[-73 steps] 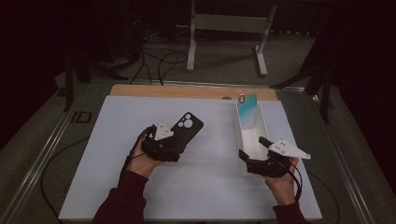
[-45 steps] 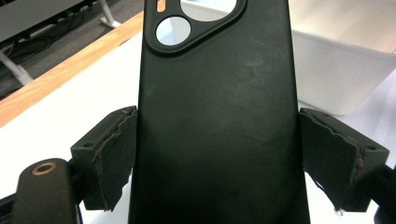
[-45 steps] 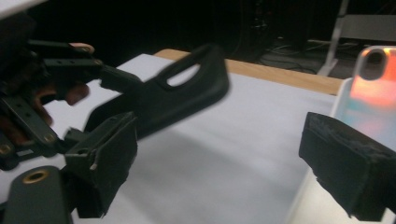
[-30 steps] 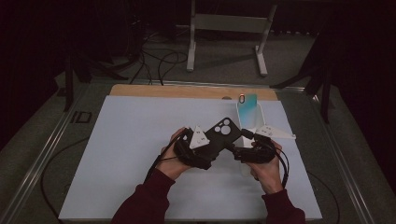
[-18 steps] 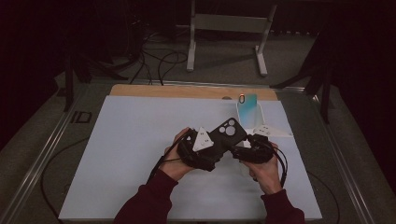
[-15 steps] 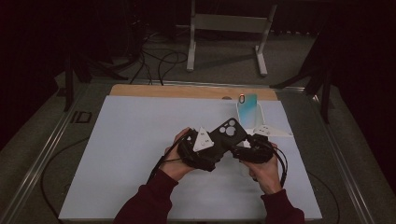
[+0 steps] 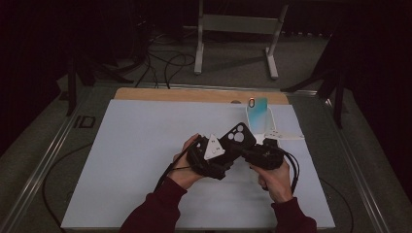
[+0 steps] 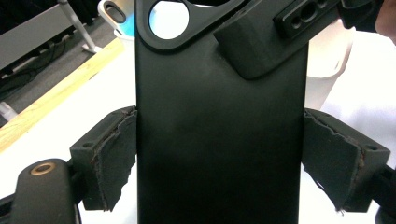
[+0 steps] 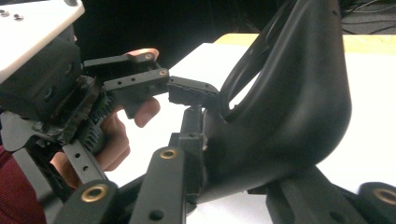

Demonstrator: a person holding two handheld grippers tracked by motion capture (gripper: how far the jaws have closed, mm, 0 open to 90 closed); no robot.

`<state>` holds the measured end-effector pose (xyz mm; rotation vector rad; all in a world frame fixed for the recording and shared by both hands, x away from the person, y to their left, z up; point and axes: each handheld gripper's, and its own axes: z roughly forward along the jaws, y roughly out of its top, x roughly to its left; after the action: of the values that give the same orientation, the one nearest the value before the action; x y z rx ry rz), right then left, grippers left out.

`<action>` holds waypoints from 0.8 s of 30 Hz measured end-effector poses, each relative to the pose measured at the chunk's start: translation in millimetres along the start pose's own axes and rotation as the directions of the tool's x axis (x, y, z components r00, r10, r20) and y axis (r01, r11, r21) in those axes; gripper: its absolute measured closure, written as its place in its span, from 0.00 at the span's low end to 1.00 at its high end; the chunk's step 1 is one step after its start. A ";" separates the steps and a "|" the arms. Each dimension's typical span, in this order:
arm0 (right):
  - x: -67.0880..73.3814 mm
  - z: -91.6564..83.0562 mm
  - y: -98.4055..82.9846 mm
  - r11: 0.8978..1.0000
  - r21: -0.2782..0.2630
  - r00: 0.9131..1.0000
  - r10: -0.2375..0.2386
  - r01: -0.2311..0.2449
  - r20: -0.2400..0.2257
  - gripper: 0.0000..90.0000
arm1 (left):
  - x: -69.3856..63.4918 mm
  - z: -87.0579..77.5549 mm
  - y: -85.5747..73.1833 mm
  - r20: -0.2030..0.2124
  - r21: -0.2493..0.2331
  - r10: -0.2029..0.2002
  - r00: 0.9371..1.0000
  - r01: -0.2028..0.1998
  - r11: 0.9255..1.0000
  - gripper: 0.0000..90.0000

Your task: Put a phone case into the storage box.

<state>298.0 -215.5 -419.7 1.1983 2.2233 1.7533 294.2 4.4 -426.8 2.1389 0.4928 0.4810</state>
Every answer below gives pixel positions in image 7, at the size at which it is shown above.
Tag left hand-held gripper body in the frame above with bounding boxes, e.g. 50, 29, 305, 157
187, 133, 235, 181

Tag person's right hand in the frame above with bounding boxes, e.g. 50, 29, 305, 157
248, 159, 294, 205

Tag white metal stand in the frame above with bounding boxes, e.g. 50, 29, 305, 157
192, 0, 290, 81

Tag black floor cables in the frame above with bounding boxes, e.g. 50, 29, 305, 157
133, 30, 196, 90

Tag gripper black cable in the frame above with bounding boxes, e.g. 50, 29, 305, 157
154, 140, 199, 192
281, 149, 301, 195

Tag person's left hand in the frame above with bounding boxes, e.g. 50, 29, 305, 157
167, 133, 209, 190

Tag black tripod stand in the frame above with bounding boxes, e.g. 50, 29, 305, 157
65, 48, 134, 117
280, 32, 346, 130

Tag black phone case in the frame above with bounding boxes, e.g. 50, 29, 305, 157
219, 121, 258, 163

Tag pale blue table mat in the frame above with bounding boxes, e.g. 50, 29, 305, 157
60, 98, 336, 230

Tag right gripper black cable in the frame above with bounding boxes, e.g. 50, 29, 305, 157
281, 149, 301, 195

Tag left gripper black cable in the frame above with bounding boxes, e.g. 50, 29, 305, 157
154, 140, 199, 192

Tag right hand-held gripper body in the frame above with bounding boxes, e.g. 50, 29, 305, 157
249, 128, 306, 172

